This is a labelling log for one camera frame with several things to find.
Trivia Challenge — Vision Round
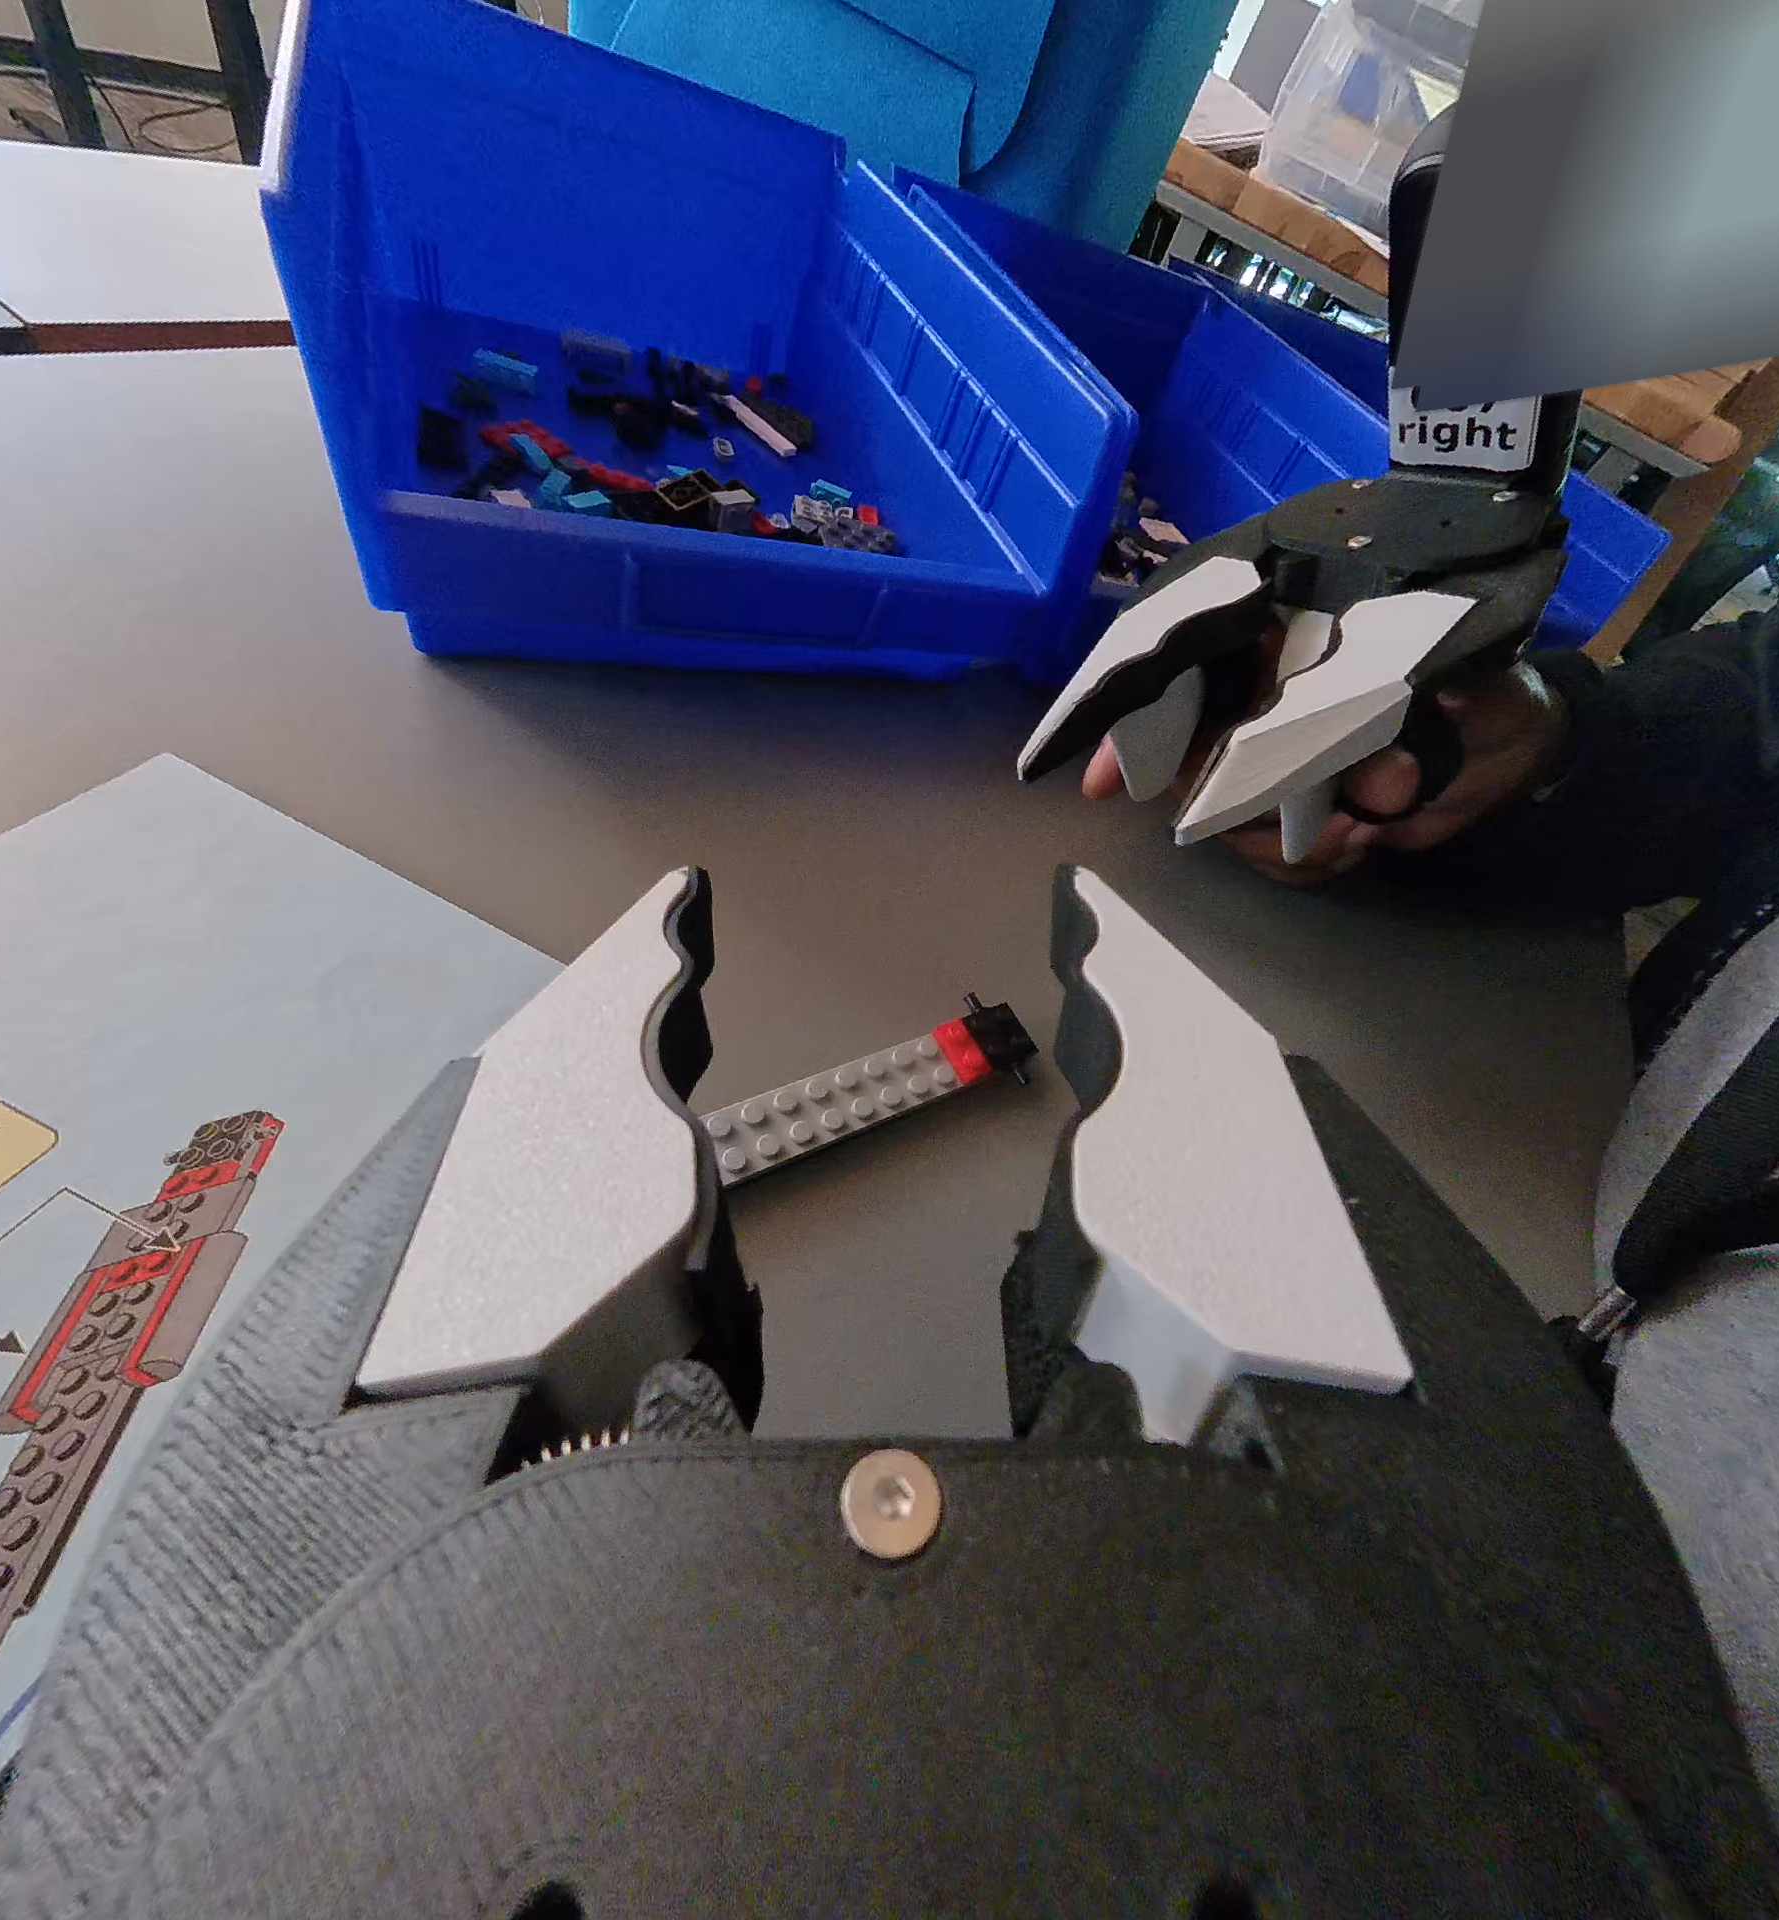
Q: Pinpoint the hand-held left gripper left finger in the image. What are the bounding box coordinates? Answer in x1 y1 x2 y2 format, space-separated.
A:
352 866 724 1444

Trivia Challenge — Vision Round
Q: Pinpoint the person's right hand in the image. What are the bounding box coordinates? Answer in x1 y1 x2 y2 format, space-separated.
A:
1081 660 1571 881

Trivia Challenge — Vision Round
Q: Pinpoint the clear plastic drawer unit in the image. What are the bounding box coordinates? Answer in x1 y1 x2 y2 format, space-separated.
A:
1257 0 1483 235

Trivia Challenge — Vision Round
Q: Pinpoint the person's grey sweatshirt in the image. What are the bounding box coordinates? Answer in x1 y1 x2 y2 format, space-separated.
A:
1593 885 1779 1920

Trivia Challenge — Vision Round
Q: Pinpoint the black white-flecked cord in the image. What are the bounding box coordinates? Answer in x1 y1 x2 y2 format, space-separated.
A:
1630 833 1779 1074

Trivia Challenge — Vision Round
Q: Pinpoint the brick instruction booklet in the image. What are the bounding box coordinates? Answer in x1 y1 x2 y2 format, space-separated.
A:
0 753 568 1826

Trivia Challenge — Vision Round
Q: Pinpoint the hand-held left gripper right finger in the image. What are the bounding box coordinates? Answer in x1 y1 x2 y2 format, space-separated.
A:
1017 861 1416 1448

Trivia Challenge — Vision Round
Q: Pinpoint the wooden workbench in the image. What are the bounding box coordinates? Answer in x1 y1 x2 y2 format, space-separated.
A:
1152 136 1754 468

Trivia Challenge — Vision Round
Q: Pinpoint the small heap of toy bricks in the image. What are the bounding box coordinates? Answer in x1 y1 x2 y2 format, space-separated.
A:
1095 474 1198 592

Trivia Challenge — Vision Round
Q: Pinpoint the small black toy brick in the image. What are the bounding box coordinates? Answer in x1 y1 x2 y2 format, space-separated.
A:
965 989 1042 1086

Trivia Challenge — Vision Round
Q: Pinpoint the long dark grey brick plate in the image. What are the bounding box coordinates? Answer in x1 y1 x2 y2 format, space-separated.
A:
702 1023 967 1190

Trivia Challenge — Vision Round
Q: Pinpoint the person's right forearm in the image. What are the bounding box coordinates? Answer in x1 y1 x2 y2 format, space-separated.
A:
1474 577 1779 919

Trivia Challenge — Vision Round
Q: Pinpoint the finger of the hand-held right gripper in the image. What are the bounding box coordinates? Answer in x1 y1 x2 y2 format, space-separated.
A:
1175 590 1483 863
1017 555 1270 803

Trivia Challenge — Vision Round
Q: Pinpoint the pile of mixed toy bricks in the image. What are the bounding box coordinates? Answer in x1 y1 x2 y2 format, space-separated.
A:
414 326 906 560

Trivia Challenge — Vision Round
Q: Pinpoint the blue plastic storage bin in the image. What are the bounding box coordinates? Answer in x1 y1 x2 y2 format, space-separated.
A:
1168 256 1675 653
891 164 1395 691
258 0 1145 685

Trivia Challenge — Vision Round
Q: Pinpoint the grey desk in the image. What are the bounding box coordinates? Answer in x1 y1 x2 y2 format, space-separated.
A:
0 131 1641 1449

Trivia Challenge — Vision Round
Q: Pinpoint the teal felt chair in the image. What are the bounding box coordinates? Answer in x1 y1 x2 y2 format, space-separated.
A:
567 0 1240 256

